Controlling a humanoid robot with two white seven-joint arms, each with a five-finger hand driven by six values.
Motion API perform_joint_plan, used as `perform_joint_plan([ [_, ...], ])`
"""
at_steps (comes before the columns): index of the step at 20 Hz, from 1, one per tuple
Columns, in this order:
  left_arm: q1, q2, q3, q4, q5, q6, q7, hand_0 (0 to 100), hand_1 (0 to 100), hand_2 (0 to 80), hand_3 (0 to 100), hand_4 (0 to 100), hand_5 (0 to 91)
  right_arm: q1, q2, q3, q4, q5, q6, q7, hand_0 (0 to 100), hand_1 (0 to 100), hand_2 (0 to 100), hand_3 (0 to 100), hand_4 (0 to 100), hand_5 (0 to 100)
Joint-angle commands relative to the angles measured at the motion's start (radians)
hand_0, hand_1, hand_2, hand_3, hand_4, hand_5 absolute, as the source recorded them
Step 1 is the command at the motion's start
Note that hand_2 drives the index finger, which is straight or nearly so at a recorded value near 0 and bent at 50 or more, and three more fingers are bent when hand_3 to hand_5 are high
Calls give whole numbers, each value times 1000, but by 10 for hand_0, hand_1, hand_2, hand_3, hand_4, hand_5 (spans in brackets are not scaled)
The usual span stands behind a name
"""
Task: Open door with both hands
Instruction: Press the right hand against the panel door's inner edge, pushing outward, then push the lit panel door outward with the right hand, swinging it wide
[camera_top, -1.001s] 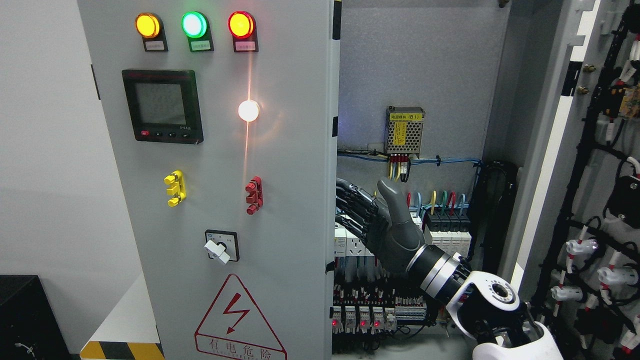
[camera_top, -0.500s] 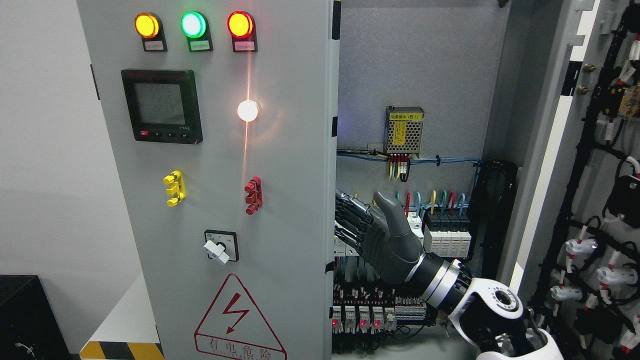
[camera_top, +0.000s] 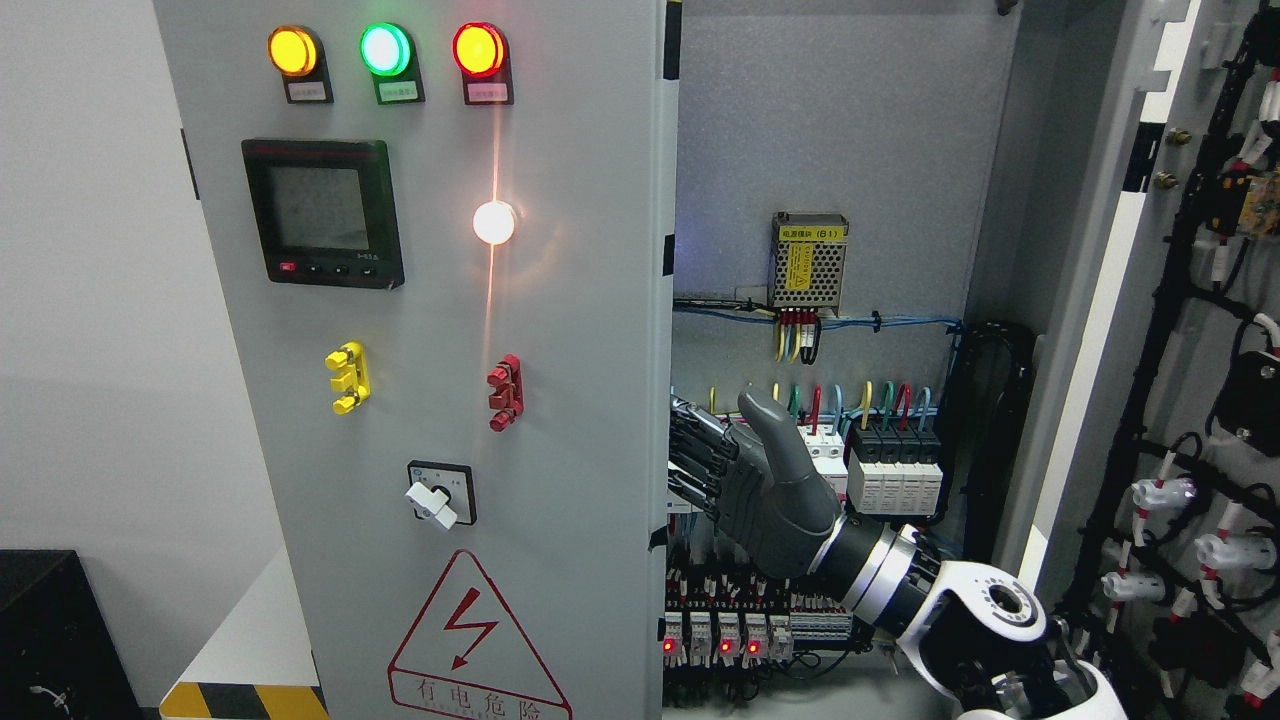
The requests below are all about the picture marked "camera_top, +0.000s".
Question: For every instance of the white glowing indicator lamp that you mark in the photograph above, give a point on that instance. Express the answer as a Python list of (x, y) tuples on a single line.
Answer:
[(494, 222)]

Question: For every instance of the red electric hazard warning sticker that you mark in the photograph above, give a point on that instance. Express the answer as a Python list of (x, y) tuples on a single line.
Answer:
[(466, 655)]

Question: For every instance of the relay terminal row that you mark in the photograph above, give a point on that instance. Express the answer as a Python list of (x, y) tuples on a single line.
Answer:
[(720, 615)]

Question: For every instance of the red indicator lamp left door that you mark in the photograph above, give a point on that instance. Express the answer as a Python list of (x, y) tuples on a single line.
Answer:
[(481, 51)]

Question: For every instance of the black surge protector block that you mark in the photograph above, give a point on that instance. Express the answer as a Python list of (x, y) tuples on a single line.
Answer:
[(894, 472)]

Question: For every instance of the black digital power meter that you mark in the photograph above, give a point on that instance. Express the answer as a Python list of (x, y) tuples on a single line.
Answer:
[(325, 210)]

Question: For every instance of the black box at left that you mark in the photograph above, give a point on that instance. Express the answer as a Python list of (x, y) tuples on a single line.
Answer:
[(58, 660)]

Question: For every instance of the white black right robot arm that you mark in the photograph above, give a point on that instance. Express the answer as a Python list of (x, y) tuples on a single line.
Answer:
[(974, 632)]

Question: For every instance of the grey robotic right hand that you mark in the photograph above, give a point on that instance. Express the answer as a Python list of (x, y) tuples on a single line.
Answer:
[(756, 481)]

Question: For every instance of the red terminal connector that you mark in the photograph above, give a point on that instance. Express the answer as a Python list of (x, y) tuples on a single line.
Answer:
[(506, 399)]

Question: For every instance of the grey cabinet door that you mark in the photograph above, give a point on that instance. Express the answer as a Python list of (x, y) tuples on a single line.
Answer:
[(1131, 231), (568, 497)]

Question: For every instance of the yellow terminal connector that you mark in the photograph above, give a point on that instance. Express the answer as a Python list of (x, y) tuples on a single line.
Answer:
[(350, 379)]

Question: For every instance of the metal mesh power supply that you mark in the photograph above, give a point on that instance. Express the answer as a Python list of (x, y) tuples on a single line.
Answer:
[(809, 255)]

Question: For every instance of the white socket breaker row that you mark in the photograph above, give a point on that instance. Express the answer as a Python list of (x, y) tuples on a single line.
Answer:
[(824, 444)]

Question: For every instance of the grey cabinet body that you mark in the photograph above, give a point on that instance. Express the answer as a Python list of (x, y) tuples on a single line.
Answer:
[(977, 149)]

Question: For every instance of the yellow indicator lamp left door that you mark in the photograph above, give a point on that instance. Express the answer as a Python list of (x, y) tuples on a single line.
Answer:
[(299, 56)]

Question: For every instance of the green indicator lamp left door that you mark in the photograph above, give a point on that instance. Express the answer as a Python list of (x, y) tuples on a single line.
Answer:
[(388, 52)]

